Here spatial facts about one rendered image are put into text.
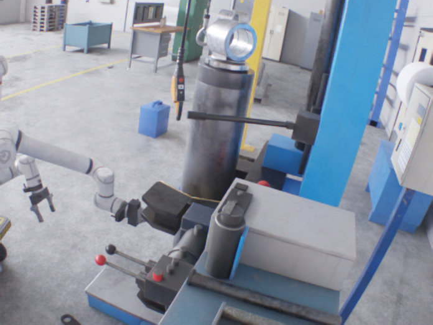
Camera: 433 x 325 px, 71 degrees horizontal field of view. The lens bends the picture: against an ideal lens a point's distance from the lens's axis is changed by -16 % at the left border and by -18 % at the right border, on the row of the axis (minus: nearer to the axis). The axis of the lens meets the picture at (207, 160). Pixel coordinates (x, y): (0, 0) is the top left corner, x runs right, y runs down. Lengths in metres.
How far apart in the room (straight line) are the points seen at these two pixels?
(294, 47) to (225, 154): 10.72
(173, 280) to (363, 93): 0.82
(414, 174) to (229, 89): 0.83
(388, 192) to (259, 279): 2.65
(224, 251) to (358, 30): 0.78
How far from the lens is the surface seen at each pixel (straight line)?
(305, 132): 1.24
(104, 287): 2.11
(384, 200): 3.53
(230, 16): 2.63
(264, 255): 0.97
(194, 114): 1.12
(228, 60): 1.28
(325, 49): 1.39
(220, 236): 0.85
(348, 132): 1.23
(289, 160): 1.48
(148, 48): 7.38
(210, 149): 1.33
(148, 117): 4.24
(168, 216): 1.26
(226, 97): 1.27
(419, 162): 1.50
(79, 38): 9.25
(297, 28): 11.93
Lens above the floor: 1.72
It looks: 26 degrees down
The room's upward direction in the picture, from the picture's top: 10 degrees clockwise
